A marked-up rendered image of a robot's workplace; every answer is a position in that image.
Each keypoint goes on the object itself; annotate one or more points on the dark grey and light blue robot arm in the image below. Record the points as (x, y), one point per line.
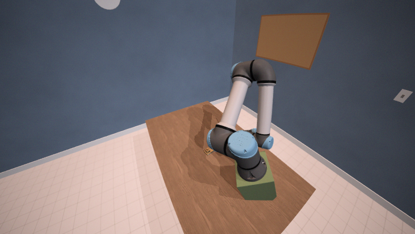
(242, 145)

